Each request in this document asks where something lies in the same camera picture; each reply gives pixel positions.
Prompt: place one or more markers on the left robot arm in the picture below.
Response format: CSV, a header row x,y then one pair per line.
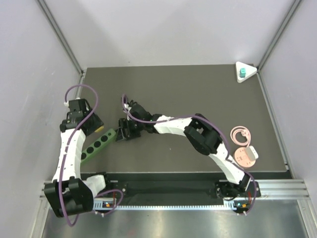
x,y
67,192

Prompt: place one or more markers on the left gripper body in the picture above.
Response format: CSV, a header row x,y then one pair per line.
x,y
94,122

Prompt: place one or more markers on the teal plug adapter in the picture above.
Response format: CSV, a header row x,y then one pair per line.
x,y
242,72

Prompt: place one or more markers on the white triangular socket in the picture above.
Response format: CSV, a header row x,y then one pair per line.
x,y
250,71

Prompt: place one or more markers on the yellow plug adapter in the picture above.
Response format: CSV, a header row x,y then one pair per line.
x,y
99,129

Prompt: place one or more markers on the pink round socket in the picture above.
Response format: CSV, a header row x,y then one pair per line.
x,y
242,159

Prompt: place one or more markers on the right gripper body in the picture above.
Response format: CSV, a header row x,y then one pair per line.
x,y
134,128

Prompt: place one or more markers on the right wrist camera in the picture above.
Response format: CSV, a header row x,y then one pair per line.
x,y
127,108

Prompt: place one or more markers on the white plug adapter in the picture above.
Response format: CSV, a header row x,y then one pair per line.
x,y
251,153

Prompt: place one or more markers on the green power strip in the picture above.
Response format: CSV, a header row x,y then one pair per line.
x,y
98,145

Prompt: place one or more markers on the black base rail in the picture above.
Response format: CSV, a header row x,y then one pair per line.
x,y
213,184

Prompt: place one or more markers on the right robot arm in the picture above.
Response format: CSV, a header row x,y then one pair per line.
x,y
202,135

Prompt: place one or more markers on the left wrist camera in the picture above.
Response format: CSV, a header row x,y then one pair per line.
x,y
77,106

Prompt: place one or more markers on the grey cable duct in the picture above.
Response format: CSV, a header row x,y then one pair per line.
x,y
103,205

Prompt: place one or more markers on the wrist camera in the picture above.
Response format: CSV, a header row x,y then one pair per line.
x,y
77,106
127,108

